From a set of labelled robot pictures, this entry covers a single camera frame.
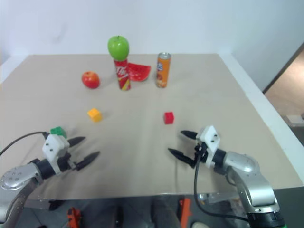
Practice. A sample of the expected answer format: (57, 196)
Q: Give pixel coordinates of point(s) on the watermelon slice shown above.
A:
(139, 71)

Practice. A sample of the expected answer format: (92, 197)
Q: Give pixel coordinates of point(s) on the green cube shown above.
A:
(58, 131)

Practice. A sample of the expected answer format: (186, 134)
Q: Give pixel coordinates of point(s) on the dark grey rounded shape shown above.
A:
(147, 212)

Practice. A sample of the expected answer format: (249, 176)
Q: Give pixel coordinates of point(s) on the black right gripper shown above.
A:
(202, 152)

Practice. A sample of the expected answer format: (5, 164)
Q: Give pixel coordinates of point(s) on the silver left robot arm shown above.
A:
(19, 178)

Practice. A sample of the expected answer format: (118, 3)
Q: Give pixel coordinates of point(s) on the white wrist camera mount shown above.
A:
(53, 147)
(211, 142)

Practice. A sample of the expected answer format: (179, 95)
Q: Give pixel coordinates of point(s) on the yellow cube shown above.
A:
(94, 115)

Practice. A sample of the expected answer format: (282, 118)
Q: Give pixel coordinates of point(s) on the orange soda can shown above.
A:
(162, 71)

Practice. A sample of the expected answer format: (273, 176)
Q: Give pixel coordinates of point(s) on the silver metal table bracket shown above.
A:
(216, 197)
(40, 202)

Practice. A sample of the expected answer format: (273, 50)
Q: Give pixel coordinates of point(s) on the white shoe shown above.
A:
(200, 224)

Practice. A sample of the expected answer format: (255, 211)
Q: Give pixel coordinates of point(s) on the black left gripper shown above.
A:
(66, 161)

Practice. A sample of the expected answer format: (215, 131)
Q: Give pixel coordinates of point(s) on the beige tablecloth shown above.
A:
(147, 142)

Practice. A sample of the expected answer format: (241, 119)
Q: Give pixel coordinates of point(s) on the green apple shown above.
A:
(118, 48)

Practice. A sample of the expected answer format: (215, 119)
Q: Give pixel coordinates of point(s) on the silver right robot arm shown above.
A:
(249, 175)

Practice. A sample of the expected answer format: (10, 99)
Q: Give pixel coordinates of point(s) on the red cube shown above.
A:
(169, 117)

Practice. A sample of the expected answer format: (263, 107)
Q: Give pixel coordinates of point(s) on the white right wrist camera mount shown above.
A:
(211, 142)

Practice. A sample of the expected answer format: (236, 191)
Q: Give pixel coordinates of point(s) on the red apple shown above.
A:
(90, 80)

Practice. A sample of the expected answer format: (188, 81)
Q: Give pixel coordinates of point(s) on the brown cardboard box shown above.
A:
(295, 120)

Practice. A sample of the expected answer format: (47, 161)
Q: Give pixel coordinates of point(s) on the red soda can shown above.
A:
(122, 76)

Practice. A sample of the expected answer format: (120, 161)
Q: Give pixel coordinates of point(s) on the orange clamp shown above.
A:
(185, 211)
(74, 217)

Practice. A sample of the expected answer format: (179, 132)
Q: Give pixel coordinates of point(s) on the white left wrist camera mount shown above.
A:
(53, 147)

